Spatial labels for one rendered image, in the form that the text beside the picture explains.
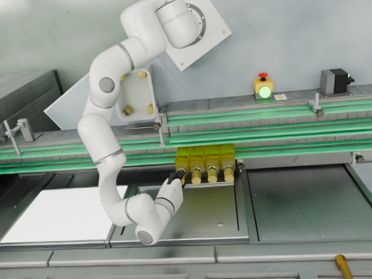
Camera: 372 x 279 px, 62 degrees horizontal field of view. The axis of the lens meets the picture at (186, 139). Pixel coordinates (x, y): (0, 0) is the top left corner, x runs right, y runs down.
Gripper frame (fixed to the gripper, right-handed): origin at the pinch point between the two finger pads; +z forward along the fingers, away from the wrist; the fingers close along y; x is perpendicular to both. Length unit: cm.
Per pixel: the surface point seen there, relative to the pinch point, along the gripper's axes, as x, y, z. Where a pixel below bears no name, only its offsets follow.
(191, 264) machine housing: -10.4, -14.7, -22.7
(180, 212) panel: 0.3, -12.6, -3.0
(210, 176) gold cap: -10.8, 1.6, 1.9
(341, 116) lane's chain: -55, 9, 43
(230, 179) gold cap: -17.4, 0.1, 3.6
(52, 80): 115, 14, 73
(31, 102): 108, 10, 44
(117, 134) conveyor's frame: 37.2, 5.4, 21.2
